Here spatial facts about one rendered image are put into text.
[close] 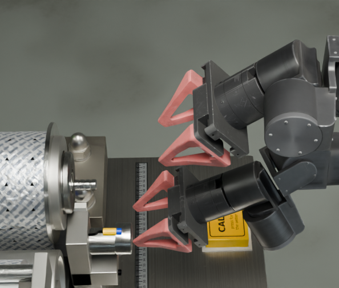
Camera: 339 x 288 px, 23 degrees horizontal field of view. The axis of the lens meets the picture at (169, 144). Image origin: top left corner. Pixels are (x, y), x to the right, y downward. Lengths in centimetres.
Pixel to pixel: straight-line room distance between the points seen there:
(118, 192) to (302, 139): 66
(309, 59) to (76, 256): 38
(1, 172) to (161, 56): 202
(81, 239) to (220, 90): 26
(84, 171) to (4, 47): 176
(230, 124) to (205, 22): 218
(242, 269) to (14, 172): 52
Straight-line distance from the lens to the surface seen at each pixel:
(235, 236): 136
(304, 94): 84
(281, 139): 83
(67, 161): 99
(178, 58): 294
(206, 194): 112
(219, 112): 90
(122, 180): 146
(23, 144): 98
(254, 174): 110
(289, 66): 87
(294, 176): 109
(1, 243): 103
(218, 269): 135
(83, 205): 124
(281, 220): 114
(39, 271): 71
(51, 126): 99
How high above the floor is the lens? 206
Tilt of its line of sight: 50 degrees down
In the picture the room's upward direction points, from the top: straight up
